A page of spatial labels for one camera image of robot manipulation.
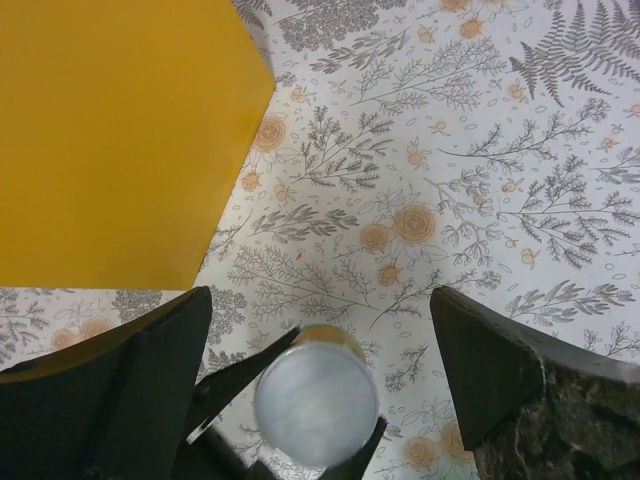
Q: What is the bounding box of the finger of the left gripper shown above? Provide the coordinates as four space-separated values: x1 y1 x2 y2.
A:
185 327 300 444
247 416 388 480

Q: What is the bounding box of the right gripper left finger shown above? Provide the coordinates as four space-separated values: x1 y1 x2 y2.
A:
1 287 212 479

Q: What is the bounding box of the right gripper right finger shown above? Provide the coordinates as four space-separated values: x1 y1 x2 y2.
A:
430 287 639 479

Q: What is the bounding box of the short grey can clear lid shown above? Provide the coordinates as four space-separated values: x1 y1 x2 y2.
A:
253 324 379 468

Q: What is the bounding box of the yellow wooden shelf cabinet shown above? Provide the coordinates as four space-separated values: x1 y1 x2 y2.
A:
1 1 275 290

